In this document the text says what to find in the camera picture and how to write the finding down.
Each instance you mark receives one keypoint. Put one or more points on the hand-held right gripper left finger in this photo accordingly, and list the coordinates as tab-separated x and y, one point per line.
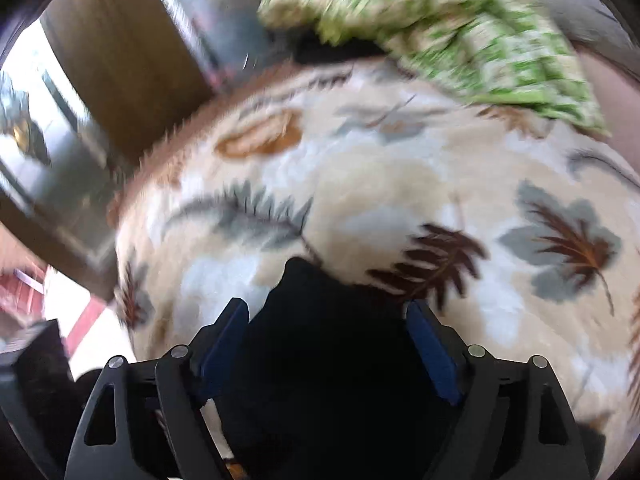
222	355

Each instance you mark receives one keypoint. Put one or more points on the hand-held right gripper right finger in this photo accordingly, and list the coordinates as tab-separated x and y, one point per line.
434	352

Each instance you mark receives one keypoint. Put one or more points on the black pants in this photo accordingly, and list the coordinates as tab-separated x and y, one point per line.
320	370

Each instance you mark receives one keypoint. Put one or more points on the leaf print fleece blanket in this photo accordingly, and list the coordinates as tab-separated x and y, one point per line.
380	220

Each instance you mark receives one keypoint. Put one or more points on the wooden cabinet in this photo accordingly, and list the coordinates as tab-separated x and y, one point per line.
125	60

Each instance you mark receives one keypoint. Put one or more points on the green patterned quilt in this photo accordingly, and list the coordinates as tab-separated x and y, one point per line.
440	30

